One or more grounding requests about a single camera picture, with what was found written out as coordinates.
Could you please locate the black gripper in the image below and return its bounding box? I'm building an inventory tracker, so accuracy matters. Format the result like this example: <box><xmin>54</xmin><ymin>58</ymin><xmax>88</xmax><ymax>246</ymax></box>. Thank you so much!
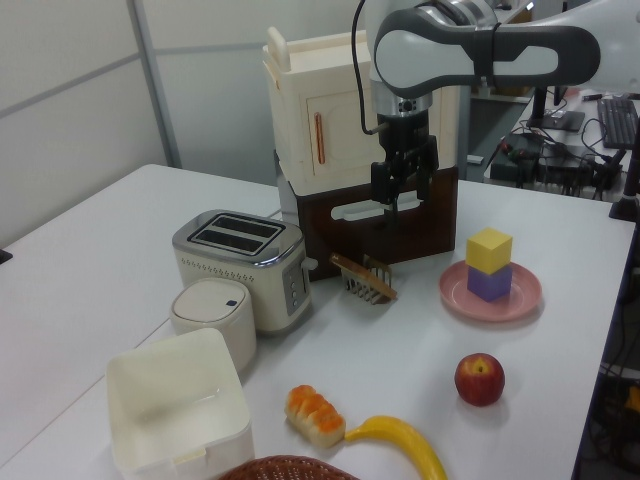
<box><xmin>370</xmin><ymin>110</ymin><xmax>441</xmax><ymax>225</ymax></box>

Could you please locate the yellow foam cube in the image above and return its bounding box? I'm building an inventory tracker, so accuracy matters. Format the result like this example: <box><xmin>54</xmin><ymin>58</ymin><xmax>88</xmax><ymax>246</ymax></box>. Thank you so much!
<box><xmin>465</xmin><ymin>227</ymin><xmax>515</xmax><ymax>276</ymax></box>

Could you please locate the purple foam cube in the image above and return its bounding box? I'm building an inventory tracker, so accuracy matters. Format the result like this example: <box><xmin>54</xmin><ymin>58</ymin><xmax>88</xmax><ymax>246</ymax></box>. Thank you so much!
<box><xmin>466</xmin><ymin>261</ymin><xmax>514</xmax><ymax>304</ymax></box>

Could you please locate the dark brown wooden box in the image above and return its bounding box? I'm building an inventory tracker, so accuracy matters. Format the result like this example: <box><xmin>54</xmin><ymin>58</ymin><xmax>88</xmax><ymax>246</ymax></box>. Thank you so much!
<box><xmin>294</xmin><ymin>164</ymin><xmax>460</xmax><ymax>284</ymax></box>

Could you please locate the cream toy cabinet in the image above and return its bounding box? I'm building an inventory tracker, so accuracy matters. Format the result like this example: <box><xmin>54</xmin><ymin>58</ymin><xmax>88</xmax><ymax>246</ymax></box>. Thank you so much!
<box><xmin>260</xmin><ymin>26</ymin><xmax>461</xmax><ymax>196</ymax></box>

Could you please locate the metal toast rack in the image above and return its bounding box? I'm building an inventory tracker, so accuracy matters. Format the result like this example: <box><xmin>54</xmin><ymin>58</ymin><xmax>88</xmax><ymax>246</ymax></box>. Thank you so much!
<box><xmin>341</xmin><ymin>254</ymin><xmax>393</xmax><ymax>306</ymax></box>

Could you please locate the black monitor stand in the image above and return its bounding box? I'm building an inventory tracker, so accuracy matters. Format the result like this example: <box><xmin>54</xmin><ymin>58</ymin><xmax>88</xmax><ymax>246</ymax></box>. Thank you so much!
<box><xmin>525</xmin><ymin>84</ymin><xmax>587</xmax><ymax>133</ymax></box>

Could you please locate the pink plate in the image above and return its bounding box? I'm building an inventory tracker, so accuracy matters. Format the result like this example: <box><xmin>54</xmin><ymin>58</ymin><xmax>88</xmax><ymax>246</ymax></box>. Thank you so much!
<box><xmin>438</xmin><ymin>260</ymin><xmax>544</xmax><ymax>322</ymax></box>

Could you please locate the cream silver toaster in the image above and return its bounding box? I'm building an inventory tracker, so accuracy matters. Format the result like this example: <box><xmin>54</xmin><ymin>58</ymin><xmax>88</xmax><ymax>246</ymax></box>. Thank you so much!
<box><xmin>171</xmin><ymin>208</ymin><xmax>320</xmax><ymax>338</ymax></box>

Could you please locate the red apple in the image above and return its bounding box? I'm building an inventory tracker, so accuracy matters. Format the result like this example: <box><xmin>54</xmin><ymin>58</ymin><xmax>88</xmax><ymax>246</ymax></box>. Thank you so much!
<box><xmin>453</xmin><ymin>352</ymin><xmax>507</xmax><ymax>408</ymax></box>

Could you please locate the black keyboard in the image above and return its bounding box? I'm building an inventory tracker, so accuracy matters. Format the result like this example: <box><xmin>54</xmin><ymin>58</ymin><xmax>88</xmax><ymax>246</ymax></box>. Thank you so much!
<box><xmin>596</xmin><ymin>97</ymin><xmax>640</xmax><ymax>150</ymax></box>

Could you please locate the black pole clamp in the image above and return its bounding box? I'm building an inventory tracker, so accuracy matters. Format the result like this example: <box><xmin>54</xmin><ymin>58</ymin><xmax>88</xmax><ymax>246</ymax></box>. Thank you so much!
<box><xmin>607</xmin><ymin>143</ymin><xmax>640</xmax><ymax>222</ymax></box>

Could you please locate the small white lidded bin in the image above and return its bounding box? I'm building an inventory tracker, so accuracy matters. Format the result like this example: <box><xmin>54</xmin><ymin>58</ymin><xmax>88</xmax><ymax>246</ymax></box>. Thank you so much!
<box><xmin>168</xmin><ymin>278</ymin><xmax>259</xmax><ymax>374</ymax></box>

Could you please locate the orange-topped bread loaf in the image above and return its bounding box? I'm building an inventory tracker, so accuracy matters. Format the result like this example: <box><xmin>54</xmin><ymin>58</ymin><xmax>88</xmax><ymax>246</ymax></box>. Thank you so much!
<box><xmin>283</xmin><ymin>384</ymin><xmax>347</xmax><ymax>448</ymax></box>

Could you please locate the yellow banana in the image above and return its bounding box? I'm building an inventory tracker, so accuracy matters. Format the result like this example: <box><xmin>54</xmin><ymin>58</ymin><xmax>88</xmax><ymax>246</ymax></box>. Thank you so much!
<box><xmin>344</xmin><ymin>414</ymin><xmax>449</xmax><ymax>480</ymax></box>

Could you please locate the brown wicker basket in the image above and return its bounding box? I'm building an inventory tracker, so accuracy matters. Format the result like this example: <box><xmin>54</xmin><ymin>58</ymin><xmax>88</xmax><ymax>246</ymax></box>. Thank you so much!
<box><xmin>216</xmin><ymin>453</ymin><xmax>362</xmax><ymax>480</ymax></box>

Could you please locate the white square plastic container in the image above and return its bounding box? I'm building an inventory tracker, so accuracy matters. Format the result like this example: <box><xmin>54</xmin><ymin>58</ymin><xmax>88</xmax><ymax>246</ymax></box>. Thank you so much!
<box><xmin>105</xmin><ymin>327</ymin><xmax>254</xmax><ymax>480</ymax></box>

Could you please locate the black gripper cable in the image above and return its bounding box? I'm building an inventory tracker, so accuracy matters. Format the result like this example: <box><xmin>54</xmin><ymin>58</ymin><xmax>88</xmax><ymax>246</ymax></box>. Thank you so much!
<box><xmin>350</xmin><ymin>0</ymin><xmax>389</xmax><ymax>137</ymax></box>

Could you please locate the black electronics box with cables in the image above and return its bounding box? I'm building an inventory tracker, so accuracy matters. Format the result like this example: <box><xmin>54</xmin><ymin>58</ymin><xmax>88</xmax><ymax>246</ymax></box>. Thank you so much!
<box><xmin>488</xmin><ymin>130</ymin><xmax>627</xmax><ymax>200</ymax></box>

